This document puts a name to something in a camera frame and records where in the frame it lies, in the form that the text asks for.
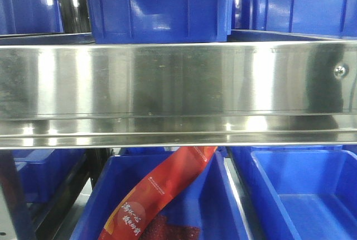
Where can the blue lower bin centre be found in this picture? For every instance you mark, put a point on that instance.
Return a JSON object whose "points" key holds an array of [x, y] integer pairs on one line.
{"points": [[207, 204]]}

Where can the blue plastic bin centre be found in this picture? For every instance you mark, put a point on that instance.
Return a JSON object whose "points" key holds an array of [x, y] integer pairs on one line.
{"points": [[159, 21]]}

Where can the blue plastic bin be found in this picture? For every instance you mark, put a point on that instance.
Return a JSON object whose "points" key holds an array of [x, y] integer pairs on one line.
{"points": [[159, 21], [336, 18], [30, 16]]}

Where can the red snack package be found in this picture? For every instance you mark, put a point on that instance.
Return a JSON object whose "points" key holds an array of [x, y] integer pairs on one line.
{"points": [[159, 187]]}

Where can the blue lower bin right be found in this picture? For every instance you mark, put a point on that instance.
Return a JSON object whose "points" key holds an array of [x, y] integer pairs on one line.
{"points": [[301, 192]]}

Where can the blue lower bin left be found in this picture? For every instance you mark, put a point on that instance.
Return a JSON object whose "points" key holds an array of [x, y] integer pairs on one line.
{"points": [[42, 171]]}

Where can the blue plastic bin right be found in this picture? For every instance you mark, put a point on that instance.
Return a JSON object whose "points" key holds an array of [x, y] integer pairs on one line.
{"points": [[336, 18]]}

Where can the blue plastic bin left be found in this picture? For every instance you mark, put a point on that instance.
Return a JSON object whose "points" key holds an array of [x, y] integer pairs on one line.
{"points": [[30, 16]]}

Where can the steel shelf front rail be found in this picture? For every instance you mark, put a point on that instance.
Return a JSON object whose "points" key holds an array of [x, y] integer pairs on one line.
{"points": [[233, 93]]}

